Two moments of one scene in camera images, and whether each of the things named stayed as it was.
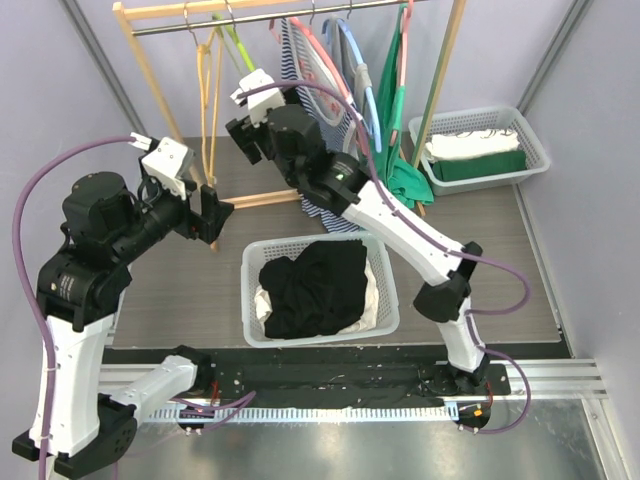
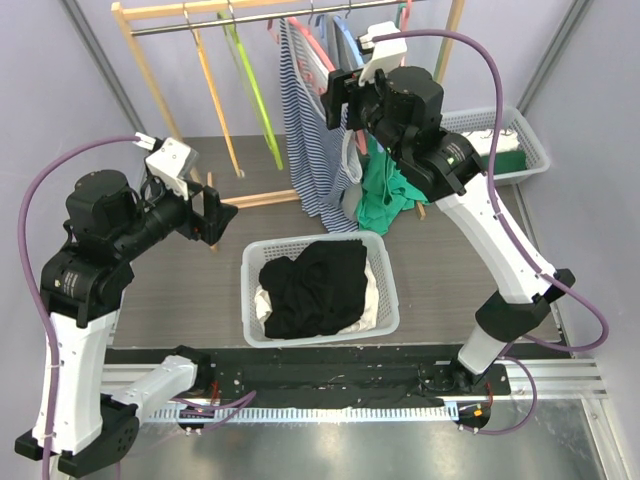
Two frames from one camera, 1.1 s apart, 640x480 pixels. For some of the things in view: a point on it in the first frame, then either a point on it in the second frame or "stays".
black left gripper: [208, 224] stays
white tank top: [366, 318] stays
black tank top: [318, 291] stays
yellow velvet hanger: [202, 61] -> [214, 88]
